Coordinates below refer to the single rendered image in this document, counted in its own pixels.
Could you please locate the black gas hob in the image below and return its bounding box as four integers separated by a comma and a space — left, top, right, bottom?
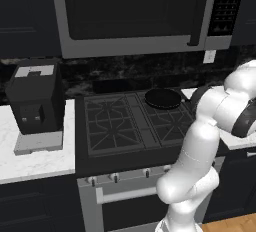
74, 87, 231, 179

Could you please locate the black round pan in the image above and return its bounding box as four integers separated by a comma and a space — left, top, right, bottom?
143, 87, 183, 111

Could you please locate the grey microwave oven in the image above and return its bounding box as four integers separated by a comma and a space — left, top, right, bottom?
49, 0, 250, 60

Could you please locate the black coffee machine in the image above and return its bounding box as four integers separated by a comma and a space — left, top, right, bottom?
4, 58, 67, 157

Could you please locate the dark microwave door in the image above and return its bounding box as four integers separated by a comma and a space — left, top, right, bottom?
50, 0, 214, 59

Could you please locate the grey oven door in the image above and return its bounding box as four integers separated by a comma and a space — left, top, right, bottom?
77, 157, 225, 232

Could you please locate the dark base cupboard door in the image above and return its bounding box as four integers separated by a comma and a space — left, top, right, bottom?
0, 175, 86, 232
203, 146, 256, 224

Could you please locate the grey oven door handle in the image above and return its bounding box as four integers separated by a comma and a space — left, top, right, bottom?
95, 185, 161, 206

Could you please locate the white wall socket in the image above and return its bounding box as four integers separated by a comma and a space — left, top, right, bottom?
203, 49, 217, 65

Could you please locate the grey microwave door handle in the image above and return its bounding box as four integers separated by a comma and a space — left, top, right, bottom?
187, 0, 215, 47

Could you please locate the dark wall cupboard door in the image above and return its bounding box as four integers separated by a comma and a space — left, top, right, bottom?
0, 0, 63, 59
229, 0, 256, 47

